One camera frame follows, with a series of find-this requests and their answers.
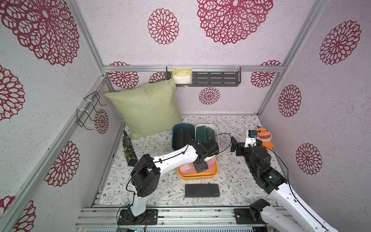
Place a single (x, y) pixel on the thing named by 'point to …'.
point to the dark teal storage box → (187, 125)
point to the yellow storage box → (201, 177)
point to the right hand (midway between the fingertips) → (241, 136)
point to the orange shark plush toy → (264, 135)
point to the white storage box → (212, 125)
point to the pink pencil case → (190, 168)
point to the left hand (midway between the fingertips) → (196, 161)
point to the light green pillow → (150, 108)
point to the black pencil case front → (202, 190)
